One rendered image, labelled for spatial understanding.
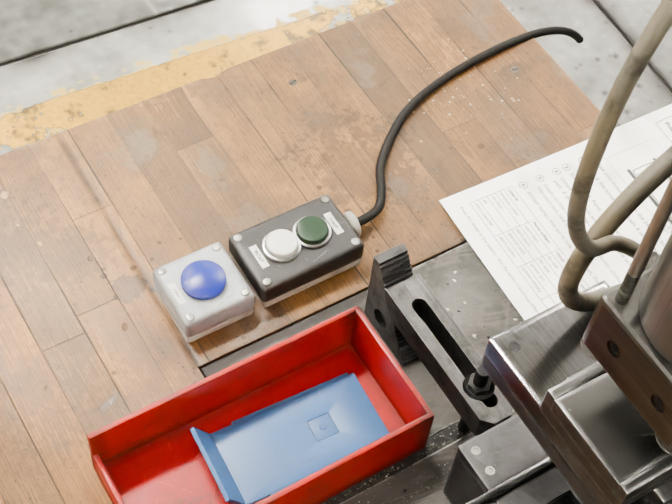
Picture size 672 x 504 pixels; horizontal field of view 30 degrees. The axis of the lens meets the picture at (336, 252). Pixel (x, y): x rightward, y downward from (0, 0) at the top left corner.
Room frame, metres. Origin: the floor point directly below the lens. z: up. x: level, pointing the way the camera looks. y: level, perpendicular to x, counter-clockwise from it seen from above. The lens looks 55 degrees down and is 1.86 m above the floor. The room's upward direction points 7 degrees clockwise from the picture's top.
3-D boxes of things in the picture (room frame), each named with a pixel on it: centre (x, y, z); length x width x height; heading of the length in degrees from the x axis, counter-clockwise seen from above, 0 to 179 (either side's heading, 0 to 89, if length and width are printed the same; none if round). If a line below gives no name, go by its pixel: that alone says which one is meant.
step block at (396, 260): (0.59, -0.06, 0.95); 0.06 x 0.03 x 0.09; 37
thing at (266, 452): (0.47, 0.02, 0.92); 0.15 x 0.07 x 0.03; 124
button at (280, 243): (0.65, 0.05, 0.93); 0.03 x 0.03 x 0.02
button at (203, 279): (0.60, 0.11, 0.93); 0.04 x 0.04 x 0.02
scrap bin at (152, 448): (0.45, 0.04, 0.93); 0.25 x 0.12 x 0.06; 127
